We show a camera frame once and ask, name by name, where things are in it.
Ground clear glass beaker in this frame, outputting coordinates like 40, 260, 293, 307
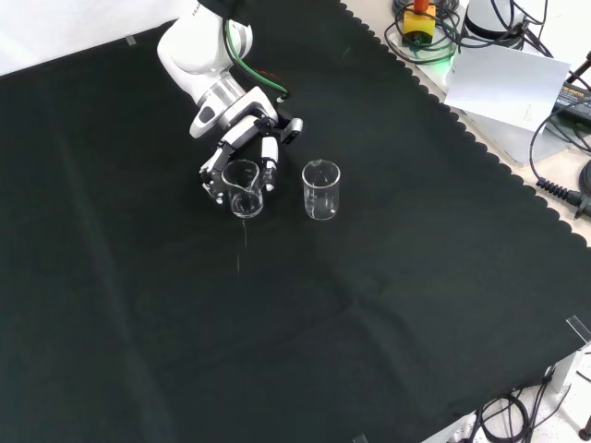
221, 159, 265, 220
301, 159, 342, 222

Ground grey metal bench leg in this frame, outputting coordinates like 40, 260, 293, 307
543, 349, 591, 403

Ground black coiled cable with plug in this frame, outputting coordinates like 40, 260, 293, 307
535, 177, 591, 221

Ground green cable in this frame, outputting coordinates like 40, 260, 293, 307
223, 17, 291, 103

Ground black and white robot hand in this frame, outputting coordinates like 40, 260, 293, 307
188, 86, 281, 207

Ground black power adapter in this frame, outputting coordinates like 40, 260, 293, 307
552, 80, 591, 122

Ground black floor cables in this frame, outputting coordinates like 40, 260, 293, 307
461, 386, 556, 443

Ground yellow stop button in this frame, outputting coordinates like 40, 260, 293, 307
403, 0, 438, 47

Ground black bench cloth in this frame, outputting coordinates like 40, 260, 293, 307
0, 0, 591, 443

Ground pale board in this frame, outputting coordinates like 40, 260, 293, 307
443, 45, 573, 136

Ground black looped cable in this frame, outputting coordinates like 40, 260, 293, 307
528, 99, 591, 186

